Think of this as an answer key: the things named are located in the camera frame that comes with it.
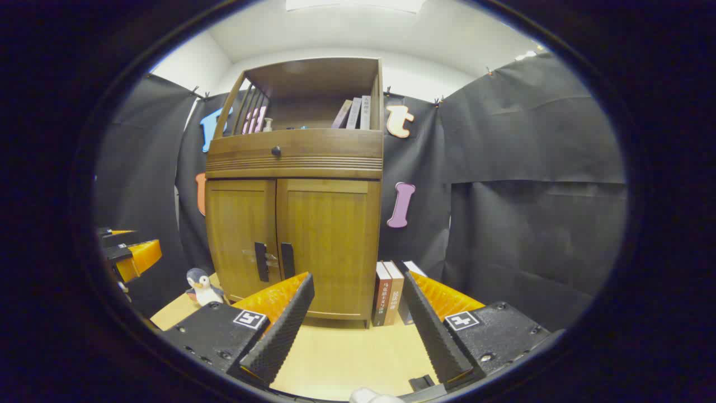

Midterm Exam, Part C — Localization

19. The wooden cabinet drawer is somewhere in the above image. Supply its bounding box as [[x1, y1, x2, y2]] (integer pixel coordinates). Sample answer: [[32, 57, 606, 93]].
[[207, 129, 384, 160]]

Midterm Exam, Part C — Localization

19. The large ceiling light panel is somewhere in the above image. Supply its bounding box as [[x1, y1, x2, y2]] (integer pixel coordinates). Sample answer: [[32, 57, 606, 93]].
[[285, 0, 426, 13]]

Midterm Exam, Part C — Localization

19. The black backdrop cloth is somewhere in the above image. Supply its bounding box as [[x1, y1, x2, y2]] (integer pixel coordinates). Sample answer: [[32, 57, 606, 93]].
[[95, 53, 627, 332]]

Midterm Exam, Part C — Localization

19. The wooden double-door shoe cabinet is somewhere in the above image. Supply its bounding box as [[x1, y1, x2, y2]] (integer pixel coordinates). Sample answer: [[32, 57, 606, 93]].
[[204, 57, 385, 328]]

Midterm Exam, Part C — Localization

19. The dark brown book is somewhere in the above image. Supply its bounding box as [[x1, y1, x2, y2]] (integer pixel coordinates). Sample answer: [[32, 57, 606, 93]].
[[371, 261, 392, 327]]

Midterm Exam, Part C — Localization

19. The wooden shoe cabinet door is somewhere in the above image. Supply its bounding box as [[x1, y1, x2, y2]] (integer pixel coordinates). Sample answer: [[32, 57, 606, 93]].
[[276, 178, 382, 322], [206, 179, 279, 303]]

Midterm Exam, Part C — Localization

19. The tan book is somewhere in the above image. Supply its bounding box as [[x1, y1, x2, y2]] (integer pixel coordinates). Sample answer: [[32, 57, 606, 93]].
[[383, 261, 405, 326]]

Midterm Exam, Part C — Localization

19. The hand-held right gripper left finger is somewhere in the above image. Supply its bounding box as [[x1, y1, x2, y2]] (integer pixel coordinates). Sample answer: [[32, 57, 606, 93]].
[[161, 273, 315, 387]]

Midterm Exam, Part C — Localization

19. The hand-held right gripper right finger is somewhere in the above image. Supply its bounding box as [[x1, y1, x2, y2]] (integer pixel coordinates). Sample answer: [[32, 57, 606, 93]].
[[402, 271, 552, 391]]

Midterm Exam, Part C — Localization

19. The blue book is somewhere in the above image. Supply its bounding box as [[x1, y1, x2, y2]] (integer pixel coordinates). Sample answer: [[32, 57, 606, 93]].
[[400, 260, 428, 325]]

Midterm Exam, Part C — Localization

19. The black door handle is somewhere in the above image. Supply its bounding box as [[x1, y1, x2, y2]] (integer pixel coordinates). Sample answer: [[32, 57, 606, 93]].
[[280, 242, 296, 279], [255, 242, 270, 283]]

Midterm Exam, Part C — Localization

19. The penguin plush toy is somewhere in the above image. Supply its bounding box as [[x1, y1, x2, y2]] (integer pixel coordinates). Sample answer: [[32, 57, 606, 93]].
[[185, 268, 225, 307]]

